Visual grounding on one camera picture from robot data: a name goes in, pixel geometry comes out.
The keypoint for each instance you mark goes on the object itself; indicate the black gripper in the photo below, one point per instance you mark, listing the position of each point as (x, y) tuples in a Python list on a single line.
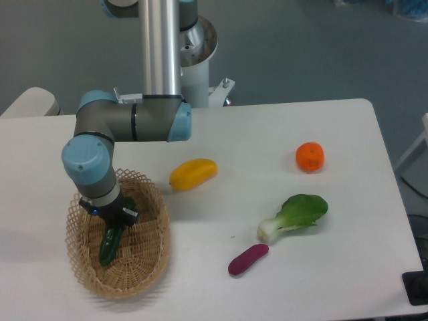
[(121, 212)]

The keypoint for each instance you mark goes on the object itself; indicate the green cucumber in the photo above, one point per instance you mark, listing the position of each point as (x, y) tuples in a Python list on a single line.
[(109, 248)]

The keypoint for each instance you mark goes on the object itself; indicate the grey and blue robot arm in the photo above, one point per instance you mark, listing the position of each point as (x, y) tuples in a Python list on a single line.
[(101, 120)]

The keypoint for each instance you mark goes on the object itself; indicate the woven wicker basket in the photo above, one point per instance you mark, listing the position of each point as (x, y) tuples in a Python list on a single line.
[(143, 251)]

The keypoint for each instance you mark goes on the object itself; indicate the yellow mango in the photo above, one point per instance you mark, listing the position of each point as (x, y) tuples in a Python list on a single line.
[(192, 173)]

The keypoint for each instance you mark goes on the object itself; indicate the purple sweet potato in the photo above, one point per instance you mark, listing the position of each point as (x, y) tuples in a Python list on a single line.
[(246, 259)]

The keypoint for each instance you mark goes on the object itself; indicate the white chair back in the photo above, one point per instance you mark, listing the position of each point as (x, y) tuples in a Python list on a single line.
[(34, 102)]

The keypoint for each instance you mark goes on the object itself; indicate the green bok choy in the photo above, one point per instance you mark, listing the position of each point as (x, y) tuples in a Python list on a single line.
[(298, 212)]

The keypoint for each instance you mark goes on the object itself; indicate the orange tangerine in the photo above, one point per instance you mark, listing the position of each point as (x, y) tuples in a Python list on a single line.
[(310, 156)]

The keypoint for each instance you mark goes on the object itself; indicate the white furniture at right edge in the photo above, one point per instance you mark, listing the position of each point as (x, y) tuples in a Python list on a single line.
[(416, 149)]

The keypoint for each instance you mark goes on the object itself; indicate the blue object top right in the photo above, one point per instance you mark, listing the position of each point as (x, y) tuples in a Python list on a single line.
[(411, 10)]

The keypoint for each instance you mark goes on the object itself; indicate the black table cable port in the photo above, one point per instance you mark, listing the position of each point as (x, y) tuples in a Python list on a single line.
[(416, 287)]

